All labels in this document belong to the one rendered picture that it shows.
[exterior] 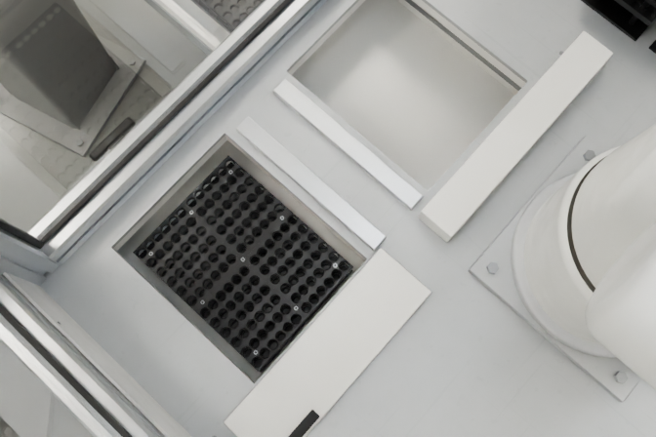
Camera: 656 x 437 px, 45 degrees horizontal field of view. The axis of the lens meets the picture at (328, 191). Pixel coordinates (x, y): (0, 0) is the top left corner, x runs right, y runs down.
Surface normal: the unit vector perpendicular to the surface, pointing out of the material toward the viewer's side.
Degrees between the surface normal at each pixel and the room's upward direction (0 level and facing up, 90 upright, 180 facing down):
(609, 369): 0
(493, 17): 0
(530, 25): 0
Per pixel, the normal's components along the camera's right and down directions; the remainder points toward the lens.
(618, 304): -0.93, -0.12
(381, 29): 0.00, -0.25
